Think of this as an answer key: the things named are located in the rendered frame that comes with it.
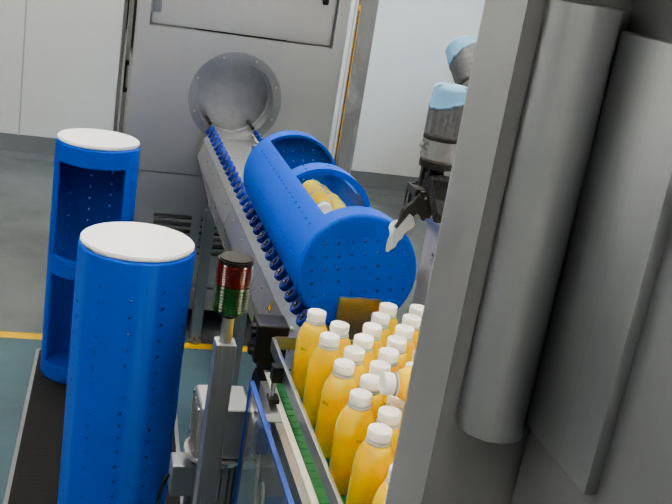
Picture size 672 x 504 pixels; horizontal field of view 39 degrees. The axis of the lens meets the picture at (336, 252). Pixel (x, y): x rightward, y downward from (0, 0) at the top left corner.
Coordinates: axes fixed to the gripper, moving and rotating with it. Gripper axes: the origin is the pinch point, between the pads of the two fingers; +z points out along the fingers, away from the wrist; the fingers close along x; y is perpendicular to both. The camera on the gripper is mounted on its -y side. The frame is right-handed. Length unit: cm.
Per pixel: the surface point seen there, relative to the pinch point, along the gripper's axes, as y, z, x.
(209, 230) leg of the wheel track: 218, 68, 12
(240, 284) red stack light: -23.7, -0.3, 41.2
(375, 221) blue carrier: 21.8, -0.3, 4.0
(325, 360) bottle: -14.9, 17.4, 21.2
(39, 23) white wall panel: 532, 28, 101
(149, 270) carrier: 38, 21, 51
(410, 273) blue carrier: 21.8, 11.5, -6.7
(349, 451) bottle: -39, 23, 22
